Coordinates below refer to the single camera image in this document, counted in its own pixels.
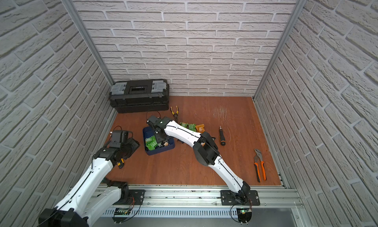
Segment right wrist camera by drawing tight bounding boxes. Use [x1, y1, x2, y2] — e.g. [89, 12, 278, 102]
[147, 116, 161, 128]

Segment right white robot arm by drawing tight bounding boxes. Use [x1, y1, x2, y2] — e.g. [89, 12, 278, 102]
[147, 116, 250, 205]

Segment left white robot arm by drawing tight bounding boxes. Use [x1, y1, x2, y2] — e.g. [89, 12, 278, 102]
[38, 138, 140, 227]

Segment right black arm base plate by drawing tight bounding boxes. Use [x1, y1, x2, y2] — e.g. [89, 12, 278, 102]
[220, 190, 260, 206]

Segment yellow utility knife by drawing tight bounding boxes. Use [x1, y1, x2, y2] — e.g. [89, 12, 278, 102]
[117, 158, 125, 169]

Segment orange handled pliers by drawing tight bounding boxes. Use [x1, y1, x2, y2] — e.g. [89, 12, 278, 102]
[254, 149, 267, 182]

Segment right control board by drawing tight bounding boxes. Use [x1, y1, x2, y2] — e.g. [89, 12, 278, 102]
[236, 208, 252, 224]

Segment black plastic toolbox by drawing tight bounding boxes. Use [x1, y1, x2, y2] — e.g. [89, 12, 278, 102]
[108, 79, 169, 113]

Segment control board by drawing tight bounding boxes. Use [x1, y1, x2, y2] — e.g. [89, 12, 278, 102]
[236, 208, 252, 224]
[112, 207, 132, 224]

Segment black screwdriver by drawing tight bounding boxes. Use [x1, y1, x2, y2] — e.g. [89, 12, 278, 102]
[219, 126, 226, 146]

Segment green cookie packet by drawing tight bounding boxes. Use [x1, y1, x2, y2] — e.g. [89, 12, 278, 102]
[188, 124, 197, 132]
[180, 122, 189, 129]

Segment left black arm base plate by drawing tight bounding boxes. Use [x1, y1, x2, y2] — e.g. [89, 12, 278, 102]
[114, 189, 146, 205]

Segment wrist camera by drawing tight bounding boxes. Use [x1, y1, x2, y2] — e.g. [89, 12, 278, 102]
[109, 130, 132, 148]
[147, 116, 161, 128]

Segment left control board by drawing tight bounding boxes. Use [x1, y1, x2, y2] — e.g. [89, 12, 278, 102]
[112, 207, 132, 224]

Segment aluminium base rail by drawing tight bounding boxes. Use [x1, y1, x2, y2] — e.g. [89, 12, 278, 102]
[103, 185, 304, 219]

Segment dark blue storage box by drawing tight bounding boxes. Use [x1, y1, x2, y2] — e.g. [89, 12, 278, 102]
[143, 127, 175, 156]

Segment yellow black pliers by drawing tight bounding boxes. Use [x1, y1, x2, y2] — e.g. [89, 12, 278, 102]
[170, 106, 179, 123]

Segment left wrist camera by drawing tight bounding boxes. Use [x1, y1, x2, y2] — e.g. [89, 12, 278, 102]
[109, 130, 132, 148]

